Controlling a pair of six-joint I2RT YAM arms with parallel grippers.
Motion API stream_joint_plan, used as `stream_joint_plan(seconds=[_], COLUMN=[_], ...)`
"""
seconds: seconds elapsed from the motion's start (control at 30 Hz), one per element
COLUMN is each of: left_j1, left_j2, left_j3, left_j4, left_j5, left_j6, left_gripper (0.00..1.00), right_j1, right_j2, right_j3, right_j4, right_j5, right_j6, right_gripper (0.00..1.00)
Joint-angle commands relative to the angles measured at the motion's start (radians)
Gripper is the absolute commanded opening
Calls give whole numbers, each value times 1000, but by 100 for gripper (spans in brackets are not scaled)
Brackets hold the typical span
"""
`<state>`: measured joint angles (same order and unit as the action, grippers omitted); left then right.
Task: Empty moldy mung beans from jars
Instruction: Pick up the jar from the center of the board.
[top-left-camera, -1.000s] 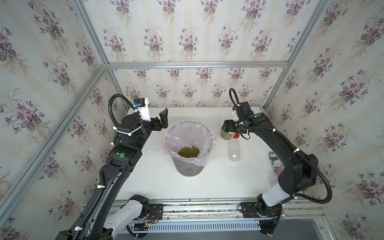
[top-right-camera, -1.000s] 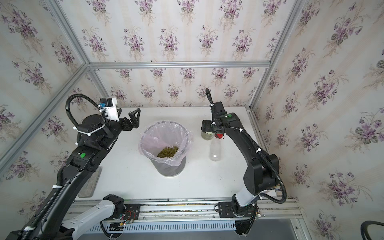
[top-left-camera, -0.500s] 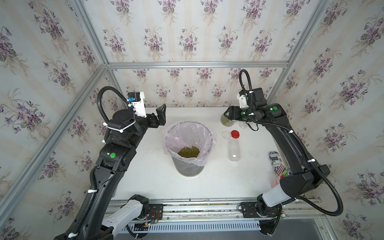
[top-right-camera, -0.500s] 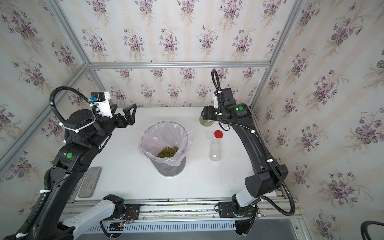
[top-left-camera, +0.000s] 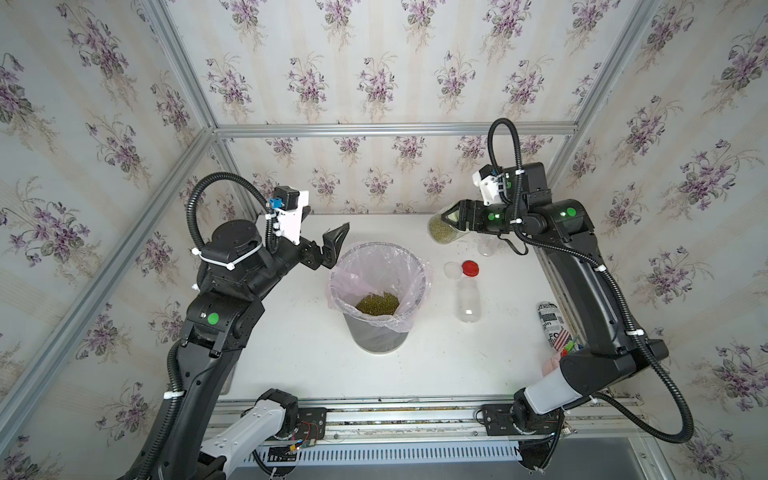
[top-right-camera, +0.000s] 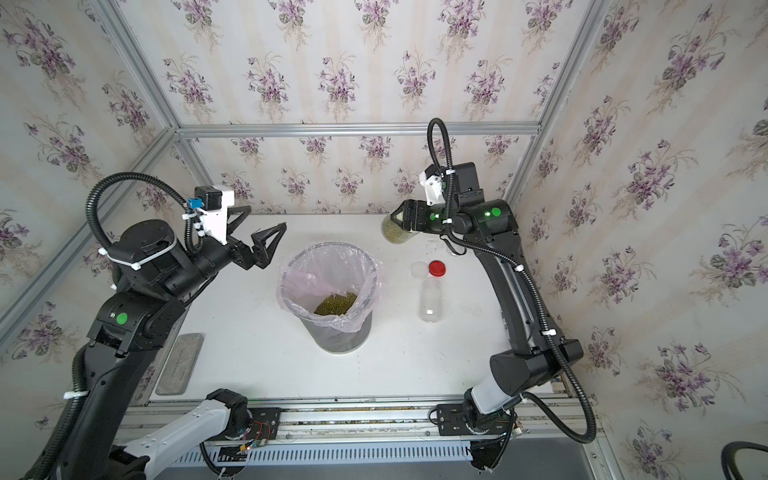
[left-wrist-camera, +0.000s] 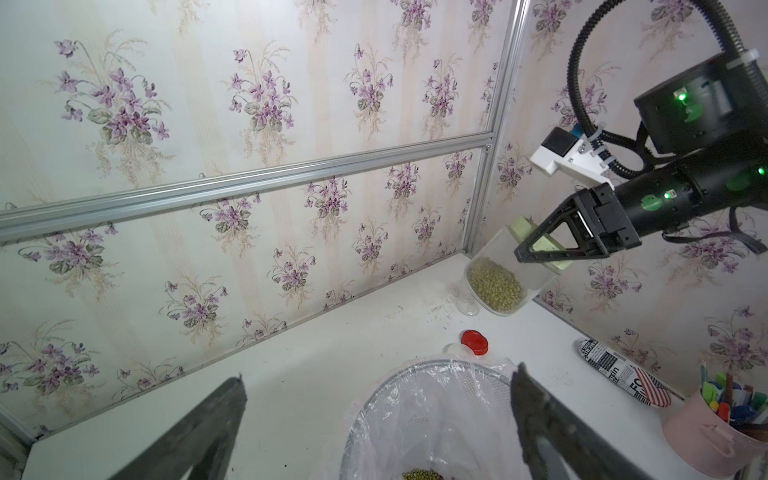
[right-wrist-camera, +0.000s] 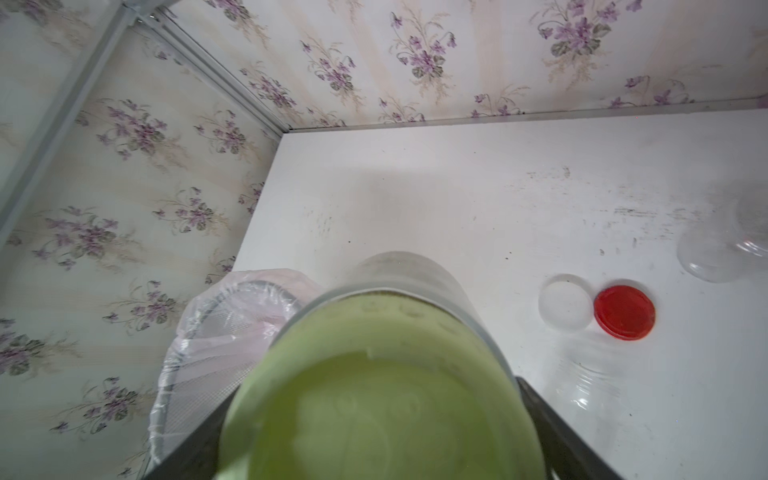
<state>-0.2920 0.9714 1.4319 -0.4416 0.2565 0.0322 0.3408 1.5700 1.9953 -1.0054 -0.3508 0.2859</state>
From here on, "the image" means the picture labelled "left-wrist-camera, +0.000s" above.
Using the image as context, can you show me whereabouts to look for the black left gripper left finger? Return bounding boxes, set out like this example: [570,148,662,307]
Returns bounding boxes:
[112,377,247,479]

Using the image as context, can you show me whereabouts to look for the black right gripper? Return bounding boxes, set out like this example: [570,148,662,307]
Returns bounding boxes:
[514,183,641,264]

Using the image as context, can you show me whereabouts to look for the mesh bin with pink bag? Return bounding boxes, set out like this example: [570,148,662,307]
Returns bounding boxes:
[326,356,531,479]

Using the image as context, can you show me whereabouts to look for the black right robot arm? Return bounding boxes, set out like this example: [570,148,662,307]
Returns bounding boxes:
[515,1,767,263]

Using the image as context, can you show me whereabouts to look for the white lid bean jar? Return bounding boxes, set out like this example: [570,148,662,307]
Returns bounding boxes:
[455,282,480,317]

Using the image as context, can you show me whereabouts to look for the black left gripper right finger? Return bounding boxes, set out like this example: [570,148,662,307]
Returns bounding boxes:
[511,363,649,479]

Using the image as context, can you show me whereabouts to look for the green lid bean jar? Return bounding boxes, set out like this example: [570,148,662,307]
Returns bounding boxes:
[464,217,570,316]

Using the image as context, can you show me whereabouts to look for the red jar lid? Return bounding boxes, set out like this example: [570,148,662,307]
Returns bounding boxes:
[460,330,489,356]

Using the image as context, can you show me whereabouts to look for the green mung beans pile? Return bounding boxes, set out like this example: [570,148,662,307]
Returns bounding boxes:
[402,469,443,480]

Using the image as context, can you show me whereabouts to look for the pink pen cup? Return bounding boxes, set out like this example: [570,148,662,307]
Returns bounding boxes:
[662,363,767,479]

